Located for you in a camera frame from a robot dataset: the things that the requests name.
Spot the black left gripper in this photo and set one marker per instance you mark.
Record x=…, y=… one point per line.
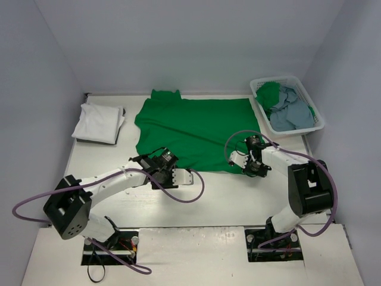
x=164, y=181

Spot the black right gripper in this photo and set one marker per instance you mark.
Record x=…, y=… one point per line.
x=248, y=168

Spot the green t-shirt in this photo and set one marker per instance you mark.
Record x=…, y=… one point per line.
x=198, y=132

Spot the dark grey t-shirt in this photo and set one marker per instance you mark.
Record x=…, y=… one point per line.
x=121, y=119

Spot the white t-shirt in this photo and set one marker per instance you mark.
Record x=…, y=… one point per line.
x=97, y=124

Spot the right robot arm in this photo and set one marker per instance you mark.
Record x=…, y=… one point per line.
x=309, y=185

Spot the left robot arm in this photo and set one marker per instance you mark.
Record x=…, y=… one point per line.
x=69, y=208

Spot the light blue t-shirt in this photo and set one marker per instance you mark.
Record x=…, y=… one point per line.
x=295, y=116

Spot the white plastic laundry basket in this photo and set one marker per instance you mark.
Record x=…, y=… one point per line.
x=293, y=82

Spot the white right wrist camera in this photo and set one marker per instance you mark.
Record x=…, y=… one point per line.
x=238, y=159

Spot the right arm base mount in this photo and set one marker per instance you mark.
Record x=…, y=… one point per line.
x=285, y=250

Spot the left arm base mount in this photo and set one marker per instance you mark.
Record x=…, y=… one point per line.
x=125, y=249

